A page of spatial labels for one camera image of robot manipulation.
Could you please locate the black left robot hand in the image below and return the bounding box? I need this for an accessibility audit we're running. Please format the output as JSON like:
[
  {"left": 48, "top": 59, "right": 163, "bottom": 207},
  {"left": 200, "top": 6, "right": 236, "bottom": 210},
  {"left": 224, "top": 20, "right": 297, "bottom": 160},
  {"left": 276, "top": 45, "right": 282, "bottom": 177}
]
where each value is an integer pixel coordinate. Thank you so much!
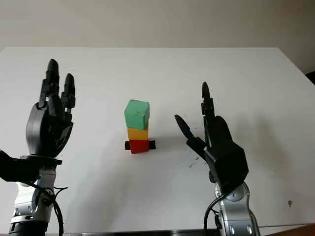
[{"left": 25, "top": 58, "right": 76, "bottom": 158}]

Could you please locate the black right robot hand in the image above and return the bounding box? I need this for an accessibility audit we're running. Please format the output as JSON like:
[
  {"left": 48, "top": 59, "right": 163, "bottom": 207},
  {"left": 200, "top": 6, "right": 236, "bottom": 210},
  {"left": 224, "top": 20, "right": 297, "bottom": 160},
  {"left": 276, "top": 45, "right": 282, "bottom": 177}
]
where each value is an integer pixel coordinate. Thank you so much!
[{"left": 174, "top": 82, "right": 234, "bottom": 160}]

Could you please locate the yellow wooden block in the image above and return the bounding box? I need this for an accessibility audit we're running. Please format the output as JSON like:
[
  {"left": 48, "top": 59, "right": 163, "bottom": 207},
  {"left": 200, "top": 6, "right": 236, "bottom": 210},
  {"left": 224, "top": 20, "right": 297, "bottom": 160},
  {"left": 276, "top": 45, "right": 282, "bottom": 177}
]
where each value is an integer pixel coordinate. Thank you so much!
[{"left": 127, "top": 126, "right": 149, "bottom": 141}]

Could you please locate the green wooden block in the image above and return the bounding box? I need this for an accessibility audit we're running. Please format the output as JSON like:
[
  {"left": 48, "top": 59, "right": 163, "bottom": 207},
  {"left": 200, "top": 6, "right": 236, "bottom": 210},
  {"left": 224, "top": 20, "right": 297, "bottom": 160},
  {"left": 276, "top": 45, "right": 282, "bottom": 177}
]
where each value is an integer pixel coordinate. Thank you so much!
[{"left": 124, "top": 99, "right": 150, "bottom": 130}]

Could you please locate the black tape strip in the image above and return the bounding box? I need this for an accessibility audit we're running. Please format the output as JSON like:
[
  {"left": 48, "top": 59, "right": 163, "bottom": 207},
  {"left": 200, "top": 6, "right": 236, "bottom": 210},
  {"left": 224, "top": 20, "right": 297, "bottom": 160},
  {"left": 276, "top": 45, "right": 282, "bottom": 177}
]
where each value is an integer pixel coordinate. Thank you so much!
[{"left": 125, "top": 139, "right": 157, "bottom": 150}]

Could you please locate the red wooden block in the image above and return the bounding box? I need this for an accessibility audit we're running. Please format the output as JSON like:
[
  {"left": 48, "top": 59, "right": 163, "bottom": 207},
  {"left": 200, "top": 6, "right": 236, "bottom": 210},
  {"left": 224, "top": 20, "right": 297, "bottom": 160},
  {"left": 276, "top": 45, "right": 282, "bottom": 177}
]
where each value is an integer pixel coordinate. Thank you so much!
[{"left": 129, "top": 139, "right": 150, "bottom": 155}]

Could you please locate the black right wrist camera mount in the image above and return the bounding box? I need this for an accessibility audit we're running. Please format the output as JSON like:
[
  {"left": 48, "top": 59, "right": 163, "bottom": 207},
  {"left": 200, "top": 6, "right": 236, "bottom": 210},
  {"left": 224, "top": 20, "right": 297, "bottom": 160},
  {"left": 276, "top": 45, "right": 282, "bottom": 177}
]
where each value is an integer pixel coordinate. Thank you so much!
[{"left": 204, "top": 145, "right": 249, "bottom": 195}]

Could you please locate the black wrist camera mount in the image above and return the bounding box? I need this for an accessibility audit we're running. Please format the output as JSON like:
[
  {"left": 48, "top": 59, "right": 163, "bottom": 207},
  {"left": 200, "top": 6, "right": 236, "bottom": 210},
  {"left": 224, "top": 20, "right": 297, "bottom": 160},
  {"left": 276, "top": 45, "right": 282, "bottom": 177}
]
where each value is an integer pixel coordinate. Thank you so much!
[
  {"left": 0, "top": 149, "right": 63, "bottom": 184},
  {"left": 204, "top": 145, "right": 249, "bottom": 195}
]

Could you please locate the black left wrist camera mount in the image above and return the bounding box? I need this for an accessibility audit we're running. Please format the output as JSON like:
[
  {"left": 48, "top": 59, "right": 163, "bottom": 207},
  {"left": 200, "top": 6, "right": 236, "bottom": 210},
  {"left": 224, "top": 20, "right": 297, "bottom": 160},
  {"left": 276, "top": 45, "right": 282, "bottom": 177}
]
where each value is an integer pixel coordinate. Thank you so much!
[{"left": 0, "top": 149, "right": 63, "bottom": 184}]

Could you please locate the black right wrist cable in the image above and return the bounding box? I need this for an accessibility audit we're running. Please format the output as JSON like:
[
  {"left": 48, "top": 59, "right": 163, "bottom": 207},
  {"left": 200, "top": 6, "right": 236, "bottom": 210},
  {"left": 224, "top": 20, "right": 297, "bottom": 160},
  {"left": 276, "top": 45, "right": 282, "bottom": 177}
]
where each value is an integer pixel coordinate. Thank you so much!
[{"left": 203, "top": 194, "right": 224, "bottom": 236}]

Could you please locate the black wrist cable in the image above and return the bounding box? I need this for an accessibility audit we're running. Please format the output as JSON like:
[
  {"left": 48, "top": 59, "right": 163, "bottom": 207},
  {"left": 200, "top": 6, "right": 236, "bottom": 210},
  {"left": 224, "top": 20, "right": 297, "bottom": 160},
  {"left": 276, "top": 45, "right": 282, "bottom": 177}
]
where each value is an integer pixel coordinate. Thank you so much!
[
  {"left": 203, "top": 194, "right": 224, "bottom": 236},
  {"left": 29, "top": 181, "right": 69, "bottom": 236}
]

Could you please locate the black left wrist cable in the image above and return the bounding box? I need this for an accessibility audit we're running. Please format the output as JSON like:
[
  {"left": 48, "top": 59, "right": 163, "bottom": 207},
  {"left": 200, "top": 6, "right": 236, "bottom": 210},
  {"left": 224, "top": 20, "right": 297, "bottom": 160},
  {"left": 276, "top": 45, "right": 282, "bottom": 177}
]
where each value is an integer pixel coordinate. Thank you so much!
[{"left": 29, "top": 181, "right": 69, "bottom": 236}]

